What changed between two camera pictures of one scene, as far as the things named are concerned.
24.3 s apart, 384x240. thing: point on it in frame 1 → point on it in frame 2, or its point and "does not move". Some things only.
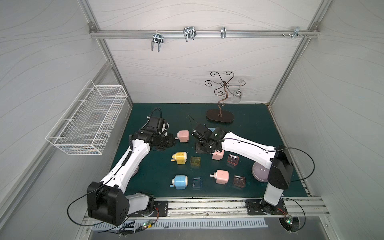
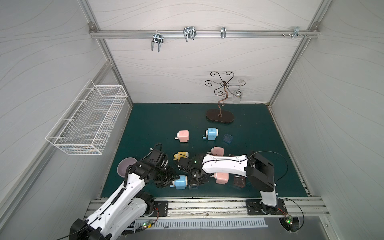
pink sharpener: [183, 136] does not move
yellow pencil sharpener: [180, 157] does not move
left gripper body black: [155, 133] → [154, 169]
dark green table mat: [179, 171] does not move
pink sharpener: [217, 155] does not move
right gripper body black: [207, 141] → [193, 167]
